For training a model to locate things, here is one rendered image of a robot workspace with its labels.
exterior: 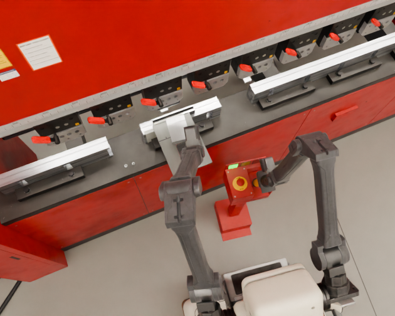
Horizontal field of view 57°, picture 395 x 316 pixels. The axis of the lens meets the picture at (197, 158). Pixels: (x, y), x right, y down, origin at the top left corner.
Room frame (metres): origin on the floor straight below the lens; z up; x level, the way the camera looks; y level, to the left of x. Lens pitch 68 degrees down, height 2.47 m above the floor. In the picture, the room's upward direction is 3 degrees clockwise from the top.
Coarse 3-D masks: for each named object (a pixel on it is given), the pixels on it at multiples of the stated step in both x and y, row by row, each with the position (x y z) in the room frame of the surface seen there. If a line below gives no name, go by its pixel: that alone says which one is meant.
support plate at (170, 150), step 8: (192, 120) 0.78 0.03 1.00; (160, 128) 0.73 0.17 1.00; (160, 136) 0.69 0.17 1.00; (168, 136) 0.69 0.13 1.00; (200, 136) 0.70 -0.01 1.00; (160, 144) 0.65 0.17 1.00; (168, 144) 0.65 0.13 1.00; (176, 144) 0.65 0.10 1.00; (168, 152) 0.61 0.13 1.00; (176, 152) 0.61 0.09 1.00; (168, 160) 0.58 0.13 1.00; (176, 160) 0.58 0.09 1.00; (208, 160) 0.59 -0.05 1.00; (176, 168) 0.54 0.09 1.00
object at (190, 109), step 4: (184, 108) 0.83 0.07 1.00; (188, 108) 0.84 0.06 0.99; (192, 108) 0.84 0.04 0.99; (172, 112) 0.81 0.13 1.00; (176, 112) 0.81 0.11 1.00; (180, 112) 0.82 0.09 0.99; (184, 112) 0.81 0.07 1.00; (188, 112) 0.82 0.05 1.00; (192, 112) 0.83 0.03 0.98; (164, 116) 0.79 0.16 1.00; (168, 116) 0.80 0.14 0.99; (172, 116) 0.79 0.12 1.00; (152, 120) 0.76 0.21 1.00; (156, 120) 0.77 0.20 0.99; (160, 120) 0.77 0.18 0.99
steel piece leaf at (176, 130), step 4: (184, 120) 0.77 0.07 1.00; (168, 124) 0.75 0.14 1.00; (172, 124) 0.75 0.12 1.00; (176, 124) 0.75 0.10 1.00; (180, 124) 0.75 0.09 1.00; (184, 124) 0.75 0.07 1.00; (168, 128) 0.73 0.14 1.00; (172, 128) 0.73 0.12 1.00; (176, 128) 0.73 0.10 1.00; (180, 128) 0.73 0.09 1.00; (172, 132) 0.71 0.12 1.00; (176, 132) 0.71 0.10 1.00; (180, 132) 0.71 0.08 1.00; (172, 136) 0.69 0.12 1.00; (176, 136) 0.69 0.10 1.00; (180, 136) 0.69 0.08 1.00; (184, 136) 0.69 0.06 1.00; (172, 140) 0.67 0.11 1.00; (176, 140) 0.67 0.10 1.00; (180, 140) 0.66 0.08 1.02; (184, 140) 0.67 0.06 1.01
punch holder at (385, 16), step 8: (384, 8) 1.18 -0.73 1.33; (392, 8) 1.20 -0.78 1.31; (368, 16) 1.17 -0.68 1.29; (376, 16) 1.17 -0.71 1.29; (384, 16) 1.19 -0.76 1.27; (392, 16) 1.21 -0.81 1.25; (360, 24) 1.18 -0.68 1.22; (368, 24) 1.15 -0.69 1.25; (384, 24) 1.20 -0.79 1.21; (360, 32) 1.16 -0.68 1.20; (368, 32) 1.17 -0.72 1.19
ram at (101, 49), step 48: (0, 0) 0.59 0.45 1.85; (48, 0) 0.63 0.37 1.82; (96, 0) 0.68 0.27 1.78; (144, 0) 0.73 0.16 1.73; (192, 0) 0.80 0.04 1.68; (240, 0) 0.87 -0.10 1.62; (288, 0) 0.95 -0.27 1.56; (336, 0) 1.05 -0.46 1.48; (0, 48) 0.57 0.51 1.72; (96, 48) 0.66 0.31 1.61; (144, 48) 0.73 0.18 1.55; (192, 48) 0.80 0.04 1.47; (0, 96) 0.53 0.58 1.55; (48, 96) 0.58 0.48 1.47
